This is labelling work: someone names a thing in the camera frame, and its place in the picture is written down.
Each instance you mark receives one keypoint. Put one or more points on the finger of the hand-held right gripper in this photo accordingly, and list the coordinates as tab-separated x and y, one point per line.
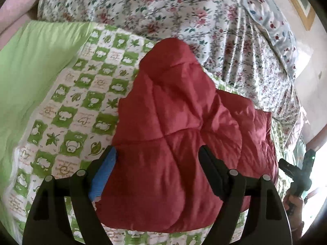
287	166

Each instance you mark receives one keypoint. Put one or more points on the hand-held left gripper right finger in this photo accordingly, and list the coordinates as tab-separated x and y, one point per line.
213	169

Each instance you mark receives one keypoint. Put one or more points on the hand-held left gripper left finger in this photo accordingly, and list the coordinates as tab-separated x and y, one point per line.
104	172

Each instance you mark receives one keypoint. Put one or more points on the red quilted jacket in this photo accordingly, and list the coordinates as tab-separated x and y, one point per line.
173	143

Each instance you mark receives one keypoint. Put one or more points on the person's right hand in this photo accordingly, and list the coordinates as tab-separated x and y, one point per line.
295	209

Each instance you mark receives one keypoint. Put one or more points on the green checked printed blanket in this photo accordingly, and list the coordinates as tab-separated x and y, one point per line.
76	102

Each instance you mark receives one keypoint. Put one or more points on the light green sheet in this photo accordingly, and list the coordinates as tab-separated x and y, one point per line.
30	69

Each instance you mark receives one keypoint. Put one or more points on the blue floral pillow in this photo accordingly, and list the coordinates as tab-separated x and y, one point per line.
272	20

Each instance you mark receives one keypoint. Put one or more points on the red floral white quilt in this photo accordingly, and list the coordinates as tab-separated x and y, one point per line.
158	10

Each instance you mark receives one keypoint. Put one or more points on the pink quilt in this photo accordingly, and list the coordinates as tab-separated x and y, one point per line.
18	5

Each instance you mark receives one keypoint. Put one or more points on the framed wall picture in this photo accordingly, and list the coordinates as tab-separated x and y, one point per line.
299	3

